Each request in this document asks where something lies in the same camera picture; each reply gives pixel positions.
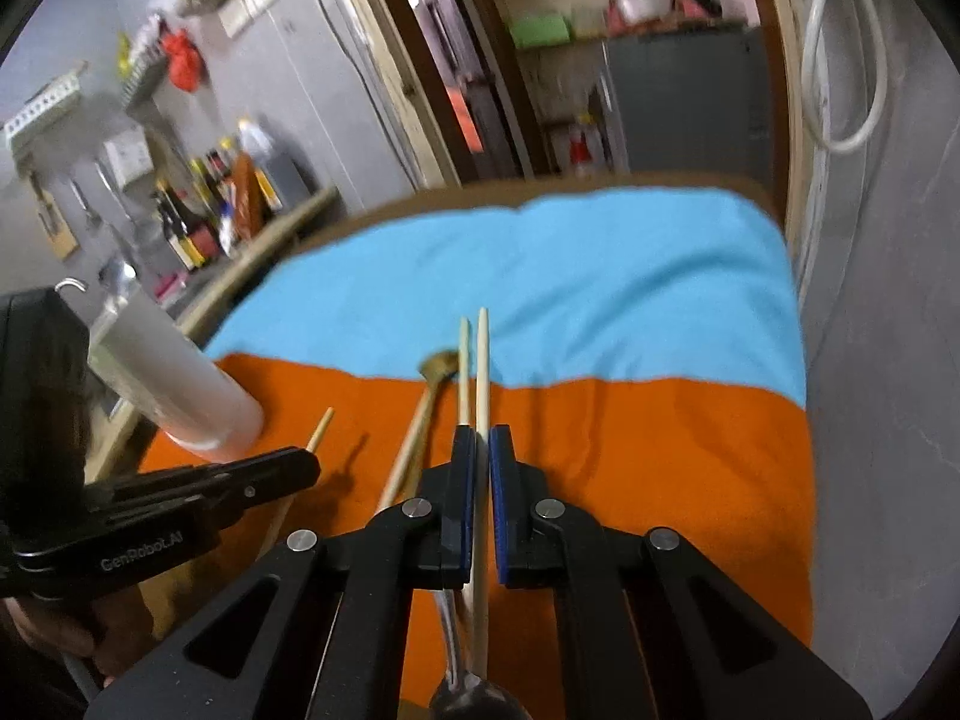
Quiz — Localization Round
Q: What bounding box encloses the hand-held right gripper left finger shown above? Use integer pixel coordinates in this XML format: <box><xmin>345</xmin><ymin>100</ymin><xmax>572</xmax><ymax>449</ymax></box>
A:
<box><xmin>84</xmin><ymin>424</ymin><xmax>481</xmax><ymax>720</ymax></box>

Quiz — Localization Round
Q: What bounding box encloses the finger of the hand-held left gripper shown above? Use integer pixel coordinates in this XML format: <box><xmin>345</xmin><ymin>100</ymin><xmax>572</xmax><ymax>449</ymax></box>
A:
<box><xmin>112</xmin><ymin>478</ymin><xmax>302</xmax><ymax>532</ymax></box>
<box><xmin>85</xmin><ymin>446</ymin><xmax>323</xmax><ymax>505</ymax></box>

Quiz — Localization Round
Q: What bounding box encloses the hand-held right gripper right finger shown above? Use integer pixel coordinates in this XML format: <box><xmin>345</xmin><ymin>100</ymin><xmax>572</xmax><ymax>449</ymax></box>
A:
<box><xmin>487</xmin><ymin>424</ymin><xmax>875</xmax><ymax>720</ymax></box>

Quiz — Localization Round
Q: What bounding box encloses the cream plastic utensil holder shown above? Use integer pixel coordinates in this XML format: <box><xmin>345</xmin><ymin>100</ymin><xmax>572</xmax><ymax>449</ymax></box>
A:
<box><xmin>86</xmin><ymin>270</ymin><xmax>265</xmax><ymax>455</ymax></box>

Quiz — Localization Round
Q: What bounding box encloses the person's left hand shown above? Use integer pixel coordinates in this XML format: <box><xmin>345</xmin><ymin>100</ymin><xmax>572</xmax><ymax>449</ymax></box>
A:
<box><xmin>0</xmin><ymin>589</ymin><xmax>155</xmax><ymax>691</ymax></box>

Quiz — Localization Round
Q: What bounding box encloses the wooden knife board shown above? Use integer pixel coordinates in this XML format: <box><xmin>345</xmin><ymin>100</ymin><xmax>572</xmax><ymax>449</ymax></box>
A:
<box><xmin>30</xmin><ymin>172</ymin><xmax>80</xmax><ymax>260</ymax></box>

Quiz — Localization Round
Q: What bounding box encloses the hanging metal peeler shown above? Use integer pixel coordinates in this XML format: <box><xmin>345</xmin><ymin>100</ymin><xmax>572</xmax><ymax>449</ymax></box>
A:
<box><xmin>66</xmin><ymin>178</ymin><xmax>102</xmax><ymax>233</ymax></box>

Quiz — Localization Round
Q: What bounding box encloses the hanging metal strainer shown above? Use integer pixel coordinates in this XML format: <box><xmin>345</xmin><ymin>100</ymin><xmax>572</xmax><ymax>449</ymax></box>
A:
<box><xmin>94</xmin><ymin>157</ymin><xmax>162</xmax><ymax>248</ymax></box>

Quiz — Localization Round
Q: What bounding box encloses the blue and white packet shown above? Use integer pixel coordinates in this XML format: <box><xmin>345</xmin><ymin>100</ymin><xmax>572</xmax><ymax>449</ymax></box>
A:
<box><xmin>214</xmin><ymin>199</ymin><xmax>241</xmax><ymax>256</ymax></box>

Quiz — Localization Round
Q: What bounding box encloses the red-brown chili packet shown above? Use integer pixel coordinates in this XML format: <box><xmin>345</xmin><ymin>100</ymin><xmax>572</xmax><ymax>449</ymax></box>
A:
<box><xmin>229</xmin><ymin>154</ymin><xmax>265</xmax><ymax>241</ymax></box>

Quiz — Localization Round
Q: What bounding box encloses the striped blue orange brown blanket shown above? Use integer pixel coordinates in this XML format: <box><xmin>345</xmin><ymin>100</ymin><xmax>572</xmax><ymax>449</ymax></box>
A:
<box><xmin>139</xmin><ymin>172</ymin><xmax>818</xmax><ymax>720</ymax></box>

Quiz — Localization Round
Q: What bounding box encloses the red and white bottle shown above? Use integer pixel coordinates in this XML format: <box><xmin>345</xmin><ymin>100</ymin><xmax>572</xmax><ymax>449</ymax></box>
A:
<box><xmin>566</xmin><ymin>114</ymin><xmax>605</xmax><ymax>177</ymax></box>

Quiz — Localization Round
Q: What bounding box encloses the red plastic bag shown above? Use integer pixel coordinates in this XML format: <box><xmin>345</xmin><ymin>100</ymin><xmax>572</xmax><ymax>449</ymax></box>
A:
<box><xmin>161</xmin><ymin>28</ymin><xmax>207</xmax><ymax>95</ymax></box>

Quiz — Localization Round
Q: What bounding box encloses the dark wooden door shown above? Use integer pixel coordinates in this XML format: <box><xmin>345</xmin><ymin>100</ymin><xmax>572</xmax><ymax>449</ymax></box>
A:
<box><xmin>371</xmin><ymin>0</ymin><xmax>541</xmax><ymax>181</ymax></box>

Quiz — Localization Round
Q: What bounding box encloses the grey cabinet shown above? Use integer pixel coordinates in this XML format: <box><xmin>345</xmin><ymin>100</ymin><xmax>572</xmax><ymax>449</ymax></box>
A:
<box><xmin>596</xmin><ymin>22</ymin><xmax>773</xmax><ymax>177</ymax></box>

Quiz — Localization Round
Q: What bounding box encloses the green box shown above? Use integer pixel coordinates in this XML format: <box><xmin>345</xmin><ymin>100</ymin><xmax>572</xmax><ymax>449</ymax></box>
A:
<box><xmin>510</xmin><ymin>11</ymin><xmax>575</xmax><ymax>50</ymax></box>

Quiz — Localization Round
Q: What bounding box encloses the pink cloth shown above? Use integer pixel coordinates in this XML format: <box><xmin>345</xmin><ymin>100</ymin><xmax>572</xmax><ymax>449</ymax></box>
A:
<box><xmin>607</xmin><ymin>0</ymin><xmax>725</xmax><ymax>35</ymax></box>

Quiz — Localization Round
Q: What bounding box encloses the small white wall basket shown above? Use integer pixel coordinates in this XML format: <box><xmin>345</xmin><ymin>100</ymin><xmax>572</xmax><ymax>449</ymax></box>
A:
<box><xmin>101</xmin><ymin>127</ymin><xmax>155</xmax><ymax>185</ymax></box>

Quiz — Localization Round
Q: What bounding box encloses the metal wall shelf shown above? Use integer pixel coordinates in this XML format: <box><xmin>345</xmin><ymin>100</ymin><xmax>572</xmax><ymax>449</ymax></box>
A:
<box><xmin>116</xmin><ymin>52</ymin><xmax>170</xmax><ymax>110</ymax></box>

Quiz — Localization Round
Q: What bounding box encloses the grey power cable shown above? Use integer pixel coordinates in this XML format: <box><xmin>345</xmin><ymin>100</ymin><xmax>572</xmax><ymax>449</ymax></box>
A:
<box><xmin>307</xmin><ymin>0</ymin><xmax>421</xmax><ymax>192</ymax></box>

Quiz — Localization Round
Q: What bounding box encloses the worn white door frame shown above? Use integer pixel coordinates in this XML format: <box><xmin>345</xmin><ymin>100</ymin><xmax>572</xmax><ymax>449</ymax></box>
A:
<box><xmin>315</xmin><ymin>0</ymin><xmax>818</xmax><ymax>293</ymax></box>

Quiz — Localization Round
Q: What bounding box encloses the white hose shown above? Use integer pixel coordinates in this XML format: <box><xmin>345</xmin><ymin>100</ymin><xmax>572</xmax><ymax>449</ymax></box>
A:
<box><xmin>799</xmin><ymin>0</ymin><xmax>890</xmax><ymax>155</ymax></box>

